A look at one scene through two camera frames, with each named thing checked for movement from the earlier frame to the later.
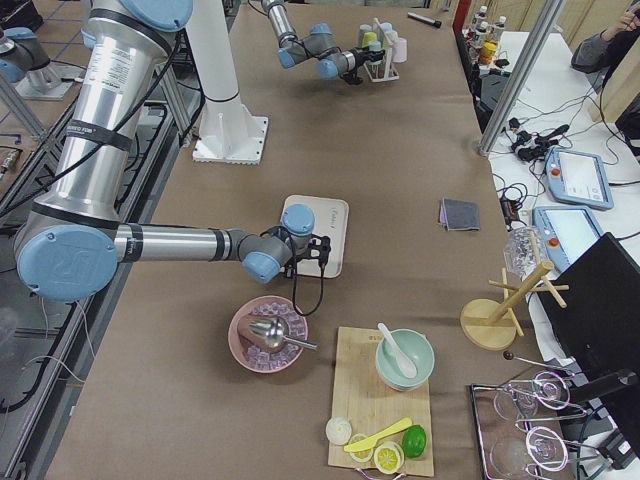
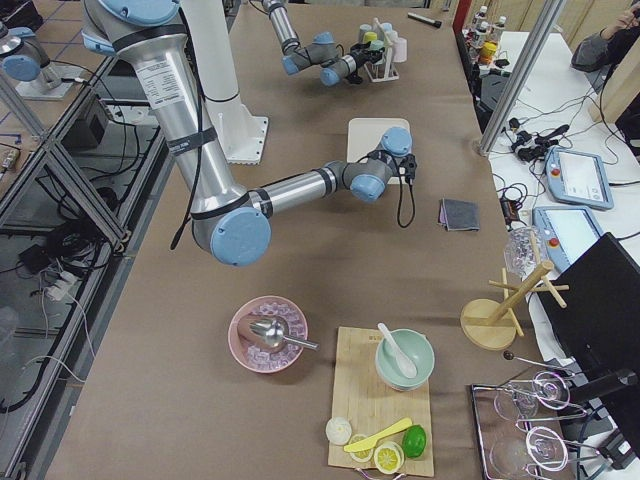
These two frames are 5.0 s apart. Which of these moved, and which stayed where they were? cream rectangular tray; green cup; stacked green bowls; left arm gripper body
Moved: cream rectangular tray
Stayed: stacked green bowls; left arm gripper body; green cup
